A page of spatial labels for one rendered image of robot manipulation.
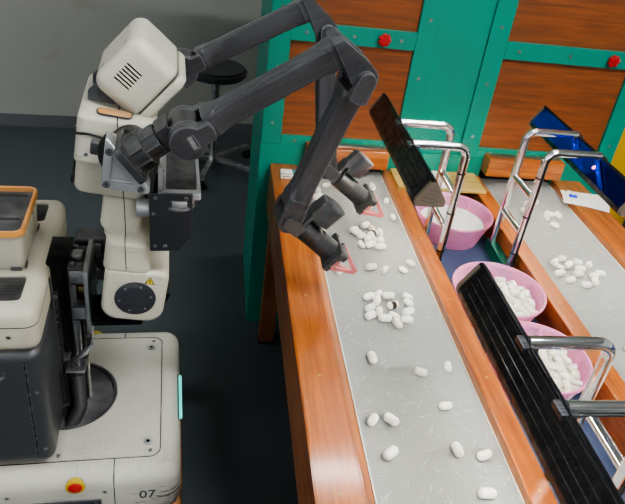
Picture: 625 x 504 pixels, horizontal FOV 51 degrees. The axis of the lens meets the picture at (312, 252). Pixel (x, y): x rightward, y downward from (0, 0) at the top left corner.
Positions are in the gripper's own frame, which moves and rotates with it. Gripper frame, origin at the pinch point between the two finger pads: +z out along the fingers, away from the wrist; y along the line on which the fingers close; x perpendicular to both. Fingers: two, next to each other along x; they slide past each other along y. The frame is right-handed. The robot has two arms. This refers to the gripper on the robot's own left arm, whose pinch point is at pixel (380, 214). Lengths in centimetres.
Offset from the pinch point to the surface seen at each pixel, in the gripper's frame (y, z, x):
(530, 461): -88, 14, -3
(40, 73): 243, -89, 133
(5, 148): 208, -80, 170
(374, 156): 39.9, 4.2, -5.0
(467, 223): 13.2, 33.5, -14.7
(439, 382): -63, 7, 6
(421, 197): -32.0, -15.5, -17.8
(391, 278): -20.9, 5.8, 6.9
